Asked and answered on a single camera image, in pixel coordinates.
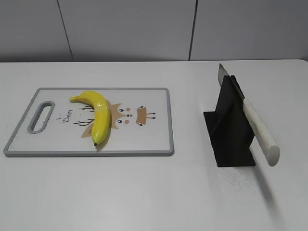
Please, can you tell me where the yellow plastic banana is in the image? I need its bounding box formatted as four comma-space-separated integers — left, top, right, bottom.
69, 91, 111, 146

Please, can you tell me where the black knife stand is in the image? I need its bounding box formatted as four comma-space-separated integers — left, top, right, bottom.
204, 75, 256, 167

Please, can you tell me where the white handled kitchen knife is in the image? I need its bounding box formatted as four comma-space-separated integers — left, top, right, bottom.
218, 63, 280, 167

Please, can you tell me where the white grey deer cutting board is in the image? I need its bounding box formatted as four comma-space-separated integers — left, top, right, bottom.
3, 88, 174, 157

